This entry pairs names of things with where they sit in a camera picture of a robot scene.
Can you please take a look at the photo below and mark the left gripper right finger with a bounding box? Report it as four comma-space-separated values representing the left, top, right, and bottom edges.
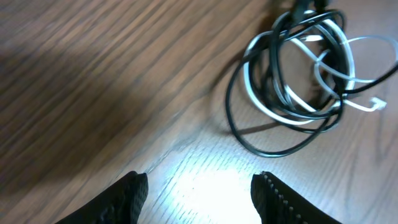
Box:
251, 171, 339, 224

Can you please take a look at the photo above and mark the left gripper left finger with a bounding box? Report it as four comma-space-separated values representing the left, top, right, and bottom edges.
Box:
57, 171, 149, 224

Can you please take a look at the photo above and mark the black USB cable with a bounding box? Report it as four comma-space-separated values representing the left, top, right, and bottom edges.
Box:
224, 0, 398, 158

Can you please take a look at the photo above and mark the white USB cable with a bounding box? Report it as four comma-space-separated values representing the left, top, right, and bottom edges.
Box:
243, 9, 398, 131

